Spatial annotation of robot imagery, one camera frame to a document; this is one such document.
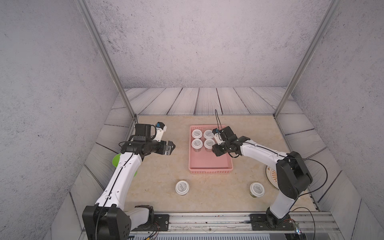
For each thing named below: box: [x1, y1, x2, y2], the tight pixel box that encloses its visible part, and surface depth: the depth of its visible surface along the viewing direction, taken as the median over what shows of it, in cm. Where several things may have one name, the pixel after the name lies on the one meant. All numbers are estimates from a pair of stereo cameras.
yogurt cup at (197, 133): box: [191, 129, 203, 139], surface depth 103 cm
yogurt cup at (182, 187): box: [175, 180, 190, 196], surface depth 80 cm
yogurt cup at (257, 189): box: [249, 182, 265, 198], surface depth 79 cm
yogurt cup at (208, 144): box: [203, 138, 215, 152], surface depth 98 cm
